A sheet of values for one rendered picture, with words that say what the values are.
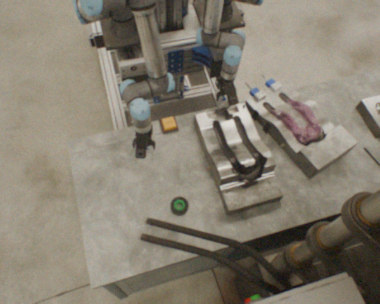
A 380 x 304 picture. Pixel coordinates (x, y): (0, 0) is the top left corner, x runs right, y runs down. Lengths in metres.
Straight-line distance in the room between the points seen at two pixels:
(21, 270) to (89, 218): 0.98
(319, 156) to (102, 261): 1.05
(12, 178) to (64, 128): 0.51
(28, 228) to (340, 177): 1.91
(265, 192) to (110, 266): 0.73
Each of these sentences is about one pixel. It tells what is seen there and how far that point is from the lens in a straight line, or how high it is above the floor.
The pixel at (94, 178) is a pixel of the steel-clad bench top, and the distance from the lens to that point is 1.67.
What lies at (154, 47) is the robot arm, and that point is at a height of 1.32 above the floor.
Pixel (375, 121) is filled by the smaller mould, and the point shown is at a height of 0.87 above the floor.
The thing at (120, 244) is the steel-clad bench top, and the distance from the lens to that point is 1.55.
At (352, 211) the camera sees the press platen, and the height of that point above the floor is 1.54.
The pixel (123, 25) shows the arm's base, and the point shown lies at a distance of 1.77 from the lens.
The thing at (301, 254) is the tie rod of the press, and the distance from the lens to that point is 1.28.
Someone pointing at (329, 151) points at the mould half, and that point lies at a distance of 1.73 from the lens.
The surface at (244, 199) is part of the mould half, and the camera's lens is 1.56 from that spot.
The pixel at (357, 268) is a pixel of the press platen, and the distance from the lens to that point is 1.15.
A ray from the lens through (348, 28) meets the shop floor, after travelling 3.78.
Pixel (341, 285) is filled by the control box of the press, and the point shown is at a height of 1.47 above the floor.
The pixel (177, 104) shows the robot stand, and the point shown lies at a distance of 2.57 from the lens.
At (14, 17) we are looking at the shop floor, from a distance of 3.73.
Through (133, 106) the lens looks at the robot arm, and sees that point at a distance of 1.35.
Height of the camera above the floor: 2.30
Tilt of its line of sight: 62 degrees down
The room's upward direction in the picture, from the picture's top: 5 degrees clockwise
